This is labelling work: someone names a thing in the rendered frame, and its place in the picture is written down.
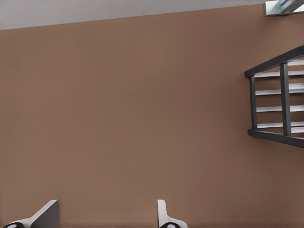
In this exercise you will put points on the black shoe rack silver slats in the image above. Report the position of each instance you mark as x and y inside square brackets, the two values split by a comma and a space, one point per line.
[285, 95]

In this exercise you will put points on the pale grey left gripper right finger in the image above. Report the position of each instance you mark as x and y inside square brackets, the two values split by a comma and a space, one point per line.
[164, 213]

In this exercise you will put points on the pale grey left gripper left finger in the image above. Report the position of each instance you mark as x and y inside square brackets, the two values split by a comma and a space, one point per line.
[45, 215]

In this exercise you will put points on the silver frame post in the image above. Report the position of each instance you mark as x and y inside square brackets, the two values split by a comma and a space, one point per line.
[278, 8]

